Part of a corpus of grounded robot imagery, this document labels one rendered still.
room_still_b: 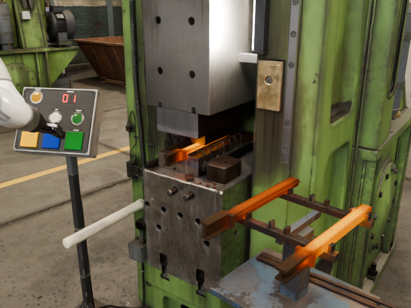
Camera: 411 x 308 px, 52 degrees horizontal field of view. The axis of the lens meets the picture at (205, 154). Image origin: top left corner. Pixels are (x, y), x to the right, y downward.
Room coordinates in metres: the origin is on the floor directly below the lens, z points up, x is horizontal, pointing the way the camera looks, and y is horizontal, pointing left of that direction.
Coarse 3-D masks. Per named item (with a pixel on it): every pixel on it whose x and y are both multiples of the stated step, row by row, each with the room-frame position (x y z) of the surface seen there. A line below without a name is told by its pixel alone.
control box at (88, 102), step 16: (48, 96) 1.77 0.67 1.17; (64, 96) 1.75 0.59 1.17; (80, 96) 1.74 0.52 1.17; (96, 96) 1.73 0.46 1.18; (48, 112) 1.73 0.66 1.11; (64, 112) 1.72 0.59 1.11; (80, 112) 1.70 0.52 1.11; (96, 112) 1.72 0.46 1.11; (64, 128) 1.68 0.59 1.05; (80, 128) 1.67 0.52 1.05; (96, 128) 1.70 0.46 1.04; (16, 144) 1.68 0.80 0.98; (64, 144) 1.65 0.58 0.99; (96, 144) 1.69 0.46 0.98
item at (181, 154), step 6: (192, 144) 1.60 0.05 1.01; (198, 144) 1.60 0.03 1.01; (174, 150) 1.49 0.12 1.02; (180, 150) 1.50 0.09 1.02; (186, 150) 1.51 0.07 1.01; (192, 150) 1.55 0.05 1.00; (168, 156) 1.44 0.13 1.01; (174, 156) 1.48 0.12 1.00; (180, 156) 1.51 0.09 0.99; (186, 156) 1.51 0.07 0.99; (168, 162) 1.45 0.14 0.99; (174, 162) 1.47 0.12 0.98
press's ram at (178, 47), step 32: (160, 0) 1.57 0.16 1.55; (192, 0) 1.49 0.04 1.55; (224, 0) 1.52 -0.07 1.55; (160, 32) 1.57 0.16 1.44; (192, 32) 1.49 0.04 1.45; (224, 32) 1.53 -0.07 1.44; (160, 64) 1.58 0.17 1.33; (192, 64) 1.49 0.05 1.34; (224, 64) 1.53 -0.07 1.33; (256, 64) 1.72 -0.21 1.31; (160, 96) 1.58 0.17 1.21; (192, 96) 1.49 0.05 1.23; (224, 96) 1.53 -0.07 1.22
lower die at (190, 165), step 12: (240, 132) 1.82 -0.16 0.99; (252, 132) 1.82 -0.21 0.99; (180, 144) 1.68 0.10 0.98; (228, 144) 1.65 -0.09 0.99; (252, 144) 1.82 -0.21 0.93; (192, 156) 1.50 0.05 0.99; (216, 156) 1.58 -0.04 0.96; (168, 168) 1.57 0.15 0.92; (180, 168) 1.53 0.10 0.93; (192, 168) 1.50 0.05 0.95
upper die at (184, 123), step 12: (240, 108) 1.73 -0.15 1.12; (252, 108) 1.81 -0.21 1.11; (168, 120) 1.56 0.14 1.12; (180, 120) 1.53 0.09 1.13; (192, 120) 1.49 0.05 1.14; (204, 120) 1.51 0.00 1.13; (216, 120) 1.58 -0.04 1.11; (228, 120) 1.65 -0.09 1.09; (240, 120) 1.73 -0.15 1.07; (168, 132) 1.56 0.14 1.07; (180, 132) 1.53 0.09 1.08; (192, 132) 1.50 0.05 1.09; (204, 132) 1.51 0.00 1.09
